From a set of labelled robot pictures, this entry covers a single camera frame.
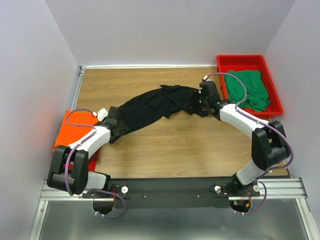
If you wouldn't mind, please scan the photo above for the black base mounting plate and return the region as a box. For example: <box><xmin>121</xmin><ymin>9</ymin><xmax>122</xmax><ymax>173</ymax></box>
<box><xmin>82</xmin><ymin>176</ymin><xmax>261</xmax><ymax>210</ymax></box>

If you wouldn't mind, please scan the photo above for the aluminium frame rail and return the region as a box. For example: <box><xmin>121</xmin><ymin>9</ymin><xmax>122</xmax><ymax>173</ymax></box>
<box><xmin>39</xmin><ymin>178</ymin><xmax>308</xmax><ymax>201</ymax></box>

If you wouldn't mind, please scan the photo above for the red folded t shirt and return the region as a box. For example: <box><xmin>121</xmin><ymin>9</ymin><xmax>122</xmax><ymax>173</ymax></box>
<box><xmin>88</xmin><ymin>148</ymin><xmax>101</xmax><ymax>172</ymax></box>

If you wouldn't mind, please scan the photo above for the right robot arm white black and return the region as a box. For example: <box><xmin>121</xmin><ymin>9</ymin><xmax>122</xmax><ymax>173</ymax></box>
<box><xmin>199</xmin><ymin>80</ymin><xmax>294</xmax><ymax>196</ymax></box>

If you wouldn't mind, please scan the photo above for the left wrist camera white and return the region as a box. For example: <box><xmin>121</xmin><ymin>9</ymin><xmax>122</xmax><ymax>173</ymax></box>
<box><xmin>96</xmin><ymin>108</ymin><xmax>109</xmax><ymax>122</ymax></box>

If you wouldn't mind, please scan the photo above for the black t shirt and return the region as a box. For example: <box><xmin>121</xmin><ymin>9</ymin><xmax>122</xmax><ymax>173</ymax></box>
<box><xmin>110</xmin><ymin>85</ymin><xmax>208</xmax><ymax>144</ymax></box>

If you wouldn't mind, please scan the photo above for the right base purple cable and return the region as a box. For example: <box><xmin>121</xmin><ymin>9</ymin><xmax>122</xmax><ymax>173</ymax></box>
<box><xmin>233</xmin><ymin>180</ymin><xmax>267</xmax><ymax>216</ymax></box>

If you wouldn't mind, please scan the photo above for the red plastic bin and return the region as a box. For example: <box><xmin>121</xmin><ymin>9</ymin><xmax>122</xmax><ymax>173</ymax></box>
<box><xmin>216</xmin><ymin>54</ymin><xmax>284</xmax><ymax>119</ymax></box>

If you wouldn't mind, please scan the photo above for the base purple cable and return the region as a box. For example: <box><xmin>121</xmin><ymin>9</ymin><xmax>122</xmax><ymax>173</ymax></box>
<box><xmin>233</xmin><ymin>180</ymin><xmax>267</xmax><ymax>216</ymax></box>
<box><xmin>93</xmin><ymin>190</ymin><xmax>126</xmax><ymax>219</ymax></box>

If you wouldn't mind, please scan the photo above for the green t shirt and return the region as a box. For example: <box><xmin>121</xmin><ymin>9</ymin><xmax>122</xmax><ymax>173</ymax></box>
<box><xmin>224</xmin><ymin>70</ymin><xmax>270</xmax><ymax>112</ymax></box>

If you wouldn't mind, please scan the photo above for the orange folded t shirt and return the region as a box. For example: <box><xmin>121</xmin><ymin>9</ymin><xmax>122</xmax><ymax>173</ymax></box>
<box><xmin>52</xmin><ymin>110</ymin><xmax>98</xmax><ymax>152</ymax></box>

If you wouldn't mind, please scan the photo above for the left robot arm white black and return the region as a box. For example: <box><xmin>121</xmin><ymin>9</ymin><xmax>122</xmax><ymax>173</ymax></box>
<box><xmin>47</xmin><ymin>106</ymin><xmax>127</xmax><ymax>198</ymax></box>

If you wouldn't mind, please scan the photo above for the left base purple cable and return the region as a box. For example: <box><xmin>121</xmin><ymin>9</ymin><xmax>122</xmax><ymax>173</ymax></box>
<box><xmin>93</xmin><ymin>190</ymin><xmax>126</xmax><ymax>219</ymax></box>

